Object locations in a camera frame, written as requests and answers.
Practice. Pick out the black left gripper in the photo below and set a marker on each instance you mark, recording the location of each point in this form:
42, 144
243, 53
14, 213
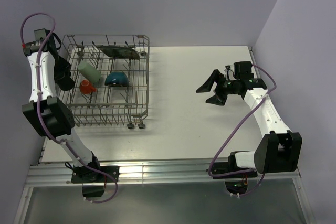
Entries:
64, 67

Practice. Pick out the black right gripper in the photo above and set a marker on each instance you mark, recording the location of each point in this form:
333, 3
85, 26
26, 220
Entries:
219, 98

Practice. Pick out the small red orange cup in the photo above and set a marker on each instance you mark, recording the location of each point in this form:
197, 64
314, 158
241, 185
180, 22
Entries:
86, 87

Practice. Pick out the pale green cup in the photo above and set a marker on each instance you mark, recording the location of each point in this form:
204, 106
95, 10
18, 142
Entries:
89, 72

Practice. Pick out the dark bowl tan inside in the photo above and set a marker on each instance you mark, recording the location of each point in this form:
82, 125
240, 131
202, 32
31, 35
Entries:
117, 79

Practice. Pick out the black floral square plate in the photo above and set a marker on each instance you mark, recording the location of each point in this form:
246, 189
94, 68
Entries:
119, 52

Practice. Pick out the dark brown mug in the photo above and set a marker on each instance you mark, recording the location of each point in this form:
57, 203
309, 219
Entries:
66, 83

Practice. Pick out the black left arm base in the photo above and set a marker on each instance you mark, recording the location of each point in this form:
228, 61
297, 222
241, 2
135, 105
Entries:
82, 175

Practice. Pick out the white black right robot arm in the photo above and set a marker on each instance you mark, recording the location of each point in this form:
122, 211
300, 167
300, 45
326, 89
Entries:
279, 148

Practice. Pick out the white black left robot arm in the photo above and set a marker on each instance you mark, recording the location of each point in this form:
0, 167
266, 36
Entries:
47, 114

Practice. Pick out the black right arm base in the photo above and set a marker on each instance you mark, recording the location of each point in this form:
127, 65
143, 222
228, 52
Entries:
223, 170

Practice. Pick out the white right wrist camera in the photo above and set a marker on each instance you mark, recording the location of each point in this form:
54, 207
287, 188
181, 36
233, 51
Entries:
229, 72

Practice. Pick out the grey wire dish rack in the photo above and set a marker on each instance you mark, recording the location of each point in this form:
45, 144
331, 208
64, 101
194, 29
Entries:
128, 106

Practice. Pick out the aluminium mounting rail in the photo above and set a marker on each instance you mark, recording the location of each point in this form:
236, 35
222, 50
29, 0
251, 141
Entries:
55, 174

